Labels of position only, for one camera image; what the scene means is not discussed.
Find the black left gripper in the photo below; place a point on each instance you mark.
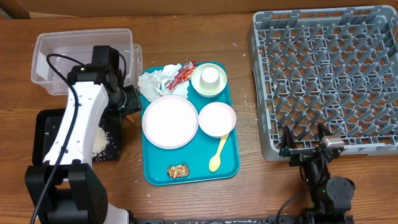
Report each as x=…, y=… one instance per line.
x=134, y=103

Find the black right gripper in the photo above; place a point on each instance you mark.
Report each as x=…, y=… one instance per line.
x=288, y=147

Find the brown carrot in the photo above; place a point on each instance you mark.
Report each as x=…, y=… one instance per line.
x=130, y=119

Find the large pink plate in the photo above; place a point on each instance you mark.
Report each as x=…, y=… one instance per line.
x=170, y=122

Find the pile of white rice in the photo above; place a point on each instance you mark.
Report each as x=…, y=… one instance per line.
x=95, y=145

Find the red snack wrapper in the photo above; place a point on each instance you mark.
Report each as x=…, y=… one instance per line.
x=182, y=75

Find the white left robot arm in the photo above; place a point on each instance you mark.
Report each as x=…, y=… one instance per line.
x=64, y=188

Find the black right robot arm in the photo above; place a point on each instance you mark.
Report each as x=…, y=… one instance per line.
x=331, y=196

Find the grey dishwasher rack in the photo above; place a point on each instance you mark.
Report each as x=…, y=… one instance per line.
x=334, y=66

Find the crumpled white napkin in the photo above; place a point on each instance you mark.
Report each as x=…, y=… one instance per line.
x=152, y=84

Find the black tray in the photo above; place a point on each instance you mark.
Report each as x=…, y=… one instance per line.
x=47, y=126

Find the teal serving tray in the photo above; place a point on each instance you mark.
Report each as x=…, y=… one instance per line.
x=195, y=155

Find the cream bowl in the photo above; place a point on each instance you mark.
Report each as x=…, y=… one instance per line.
x=195, y=80

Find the clear plastic bin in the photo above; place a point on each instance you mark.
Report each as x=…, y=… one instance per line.
x=79, y=45

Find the granola bar piece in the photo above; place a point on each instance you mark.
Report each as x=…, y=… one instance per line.
x=178, y=171

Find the cream cup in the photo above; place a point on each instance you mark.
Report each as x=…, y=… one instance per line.
x=209, y=79

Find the small pink plate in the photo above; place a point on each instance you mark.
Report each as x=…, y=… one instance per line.
x=217, y=119

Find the yellow plastic spoon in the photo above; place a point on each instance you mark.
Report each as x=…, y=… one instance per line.
x=215, y=161

